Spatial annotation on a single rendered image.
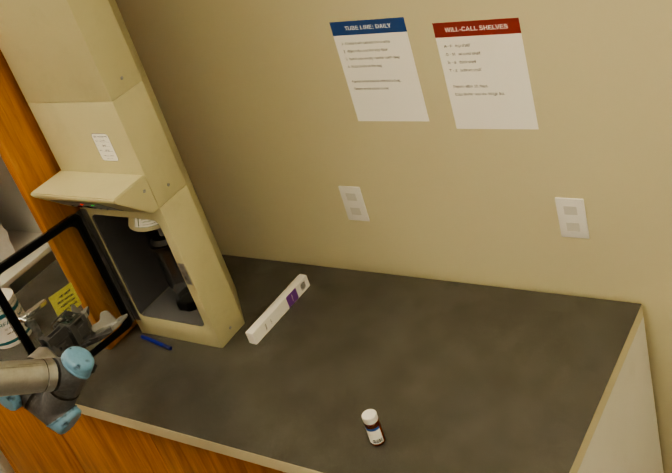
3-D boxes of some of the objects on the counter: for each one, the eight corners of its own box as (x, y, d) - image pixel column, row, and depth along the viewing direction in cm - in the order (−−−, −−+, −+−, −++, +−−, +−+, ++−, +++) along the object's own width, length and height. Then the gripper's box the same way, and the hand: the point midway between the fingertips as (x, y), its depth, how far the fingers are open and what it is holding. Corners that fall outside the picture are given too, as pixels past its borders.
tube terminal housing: (192, 281, 280) (92, 60, 242) (272, 293, 262) (178, 55, 224) (141, 332, 264) (26, 103, 225) (223, 348, 245) (112, 102, 207)
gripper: (68, 347, 207) (124, 295, 220) (16, 335, 218) (72, 286, 231) (83, 374, 211) (137, 321, 224) (31, 361, 222) (86, 312, 235)
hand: (109, 312), depth 229 cm, fingers open, 14 cm apart
